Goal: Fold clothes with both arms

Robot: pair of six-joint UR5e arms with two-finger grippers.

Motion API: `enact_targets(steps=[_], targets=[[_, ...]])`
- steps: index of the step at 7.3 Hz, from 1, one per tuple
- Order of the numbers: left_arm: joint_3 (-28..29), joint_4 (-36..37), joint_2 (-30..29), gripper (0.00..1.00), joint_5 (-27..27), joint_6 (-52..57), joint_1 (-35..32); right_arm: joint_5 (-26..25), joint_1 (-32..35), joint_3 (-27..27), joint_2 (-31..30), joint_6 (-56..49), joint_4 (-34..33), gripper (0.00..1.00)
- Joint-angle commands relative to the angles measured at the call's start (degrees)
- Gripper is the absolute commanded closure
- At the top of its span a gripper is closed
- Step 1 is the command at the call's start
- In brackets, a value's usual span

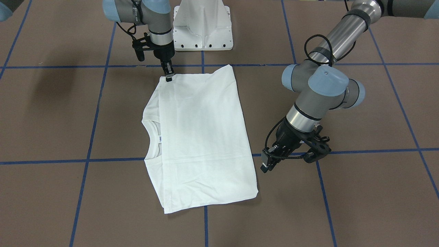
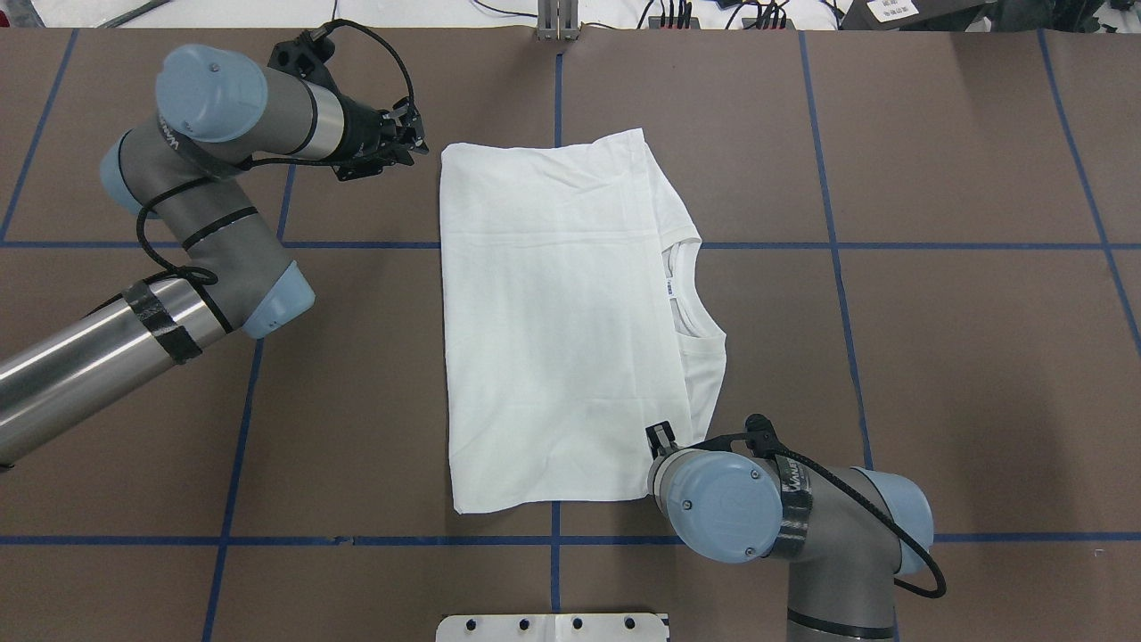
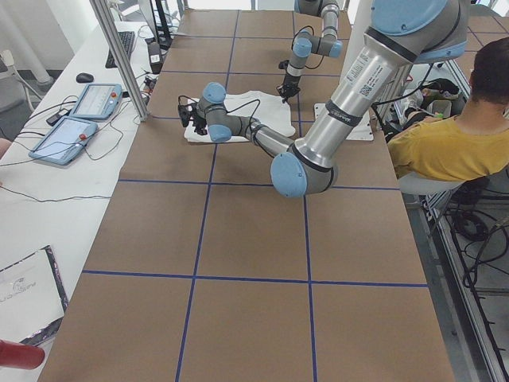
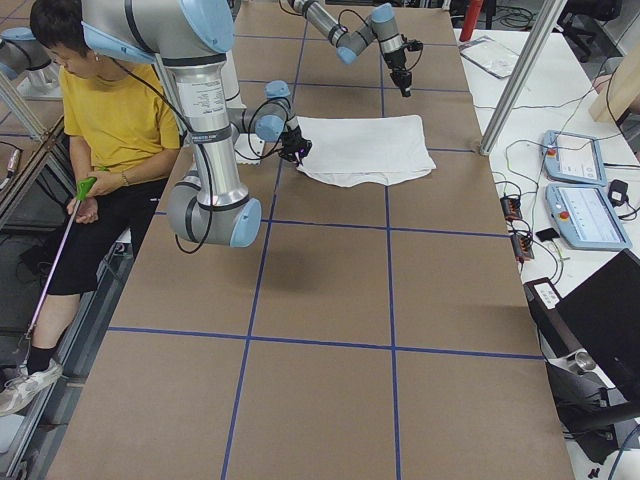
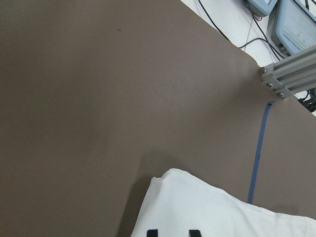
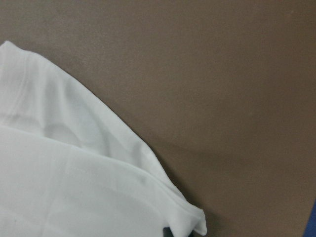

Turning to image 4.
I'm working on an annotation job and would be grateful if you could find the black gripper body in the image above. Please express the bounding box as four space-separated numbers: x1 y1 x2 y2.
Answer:
382 37 423 88
278 127 312 163

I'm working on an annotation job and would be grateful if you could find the white long-sleeve printed shirt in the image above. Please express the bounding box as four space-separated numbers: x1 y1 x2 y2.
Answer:
298 115 436 188

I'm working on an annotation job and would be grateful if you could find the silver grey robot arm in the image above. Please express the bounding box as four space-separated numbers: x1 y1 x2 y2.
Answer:
82 1 311 247
288 1 423 98

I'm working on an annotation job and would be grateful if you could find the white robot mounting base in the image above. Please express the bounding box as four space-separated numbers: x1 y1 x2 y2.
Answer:
234 134 265 165

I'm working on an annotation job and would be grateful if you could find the red cylinder bottle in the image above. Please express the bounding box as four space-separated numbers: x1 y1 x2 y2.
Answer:
459 0 484 43

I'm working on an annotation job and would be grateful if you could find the person in yellow shirt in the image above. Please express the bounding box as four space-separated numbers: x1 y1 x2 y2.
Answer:
1 1 180 415

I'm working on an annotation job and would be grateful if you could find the far blue teach pendant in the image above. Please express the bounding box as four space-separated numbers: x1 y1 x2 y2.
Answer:
541 130 607 187

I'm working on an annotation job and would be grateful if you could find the blue teach pendant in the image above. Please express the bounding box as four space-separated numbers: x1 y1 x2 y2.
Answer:
545 183 632 251
541 130 607 187

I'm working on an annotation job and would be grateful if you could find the near blue teach pendant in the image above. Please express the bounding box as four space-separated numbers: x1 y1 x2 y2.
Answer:
545 183 632 251

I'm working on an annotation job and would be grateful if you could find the black laptop computer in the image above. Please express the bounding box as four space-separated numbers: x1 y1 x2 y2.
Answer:
556 249 639 401

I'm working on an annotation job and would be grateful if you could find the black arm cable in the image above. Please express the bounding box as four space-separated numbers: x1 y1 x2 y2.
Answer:
107 54 296 254

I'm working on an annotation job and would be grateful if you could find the metal post at table edge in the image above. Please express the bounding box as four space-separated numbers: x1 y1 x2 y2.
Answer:
479 0 567 156

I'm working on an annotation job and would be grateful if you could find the green handled reach stick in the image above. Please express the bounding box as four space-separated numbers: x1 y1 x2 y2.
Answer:
24 176 97 341

